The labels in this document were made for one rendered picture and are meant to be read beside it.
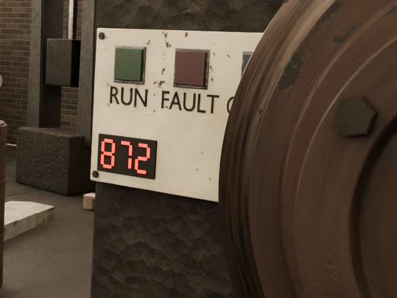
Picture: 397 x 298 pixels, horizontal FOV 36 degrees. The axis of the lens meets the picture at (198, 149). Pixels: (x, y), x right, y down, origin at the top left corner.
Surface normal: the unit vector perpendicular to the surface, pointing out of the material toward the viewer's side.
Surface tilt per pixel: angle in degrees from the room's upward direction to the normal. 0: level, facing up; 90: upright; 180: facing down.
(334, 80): 90
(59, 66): 90
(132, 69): 90
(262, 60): 90
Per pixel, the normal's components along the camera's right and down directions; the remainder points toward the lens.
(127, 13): -0.48, 0.07
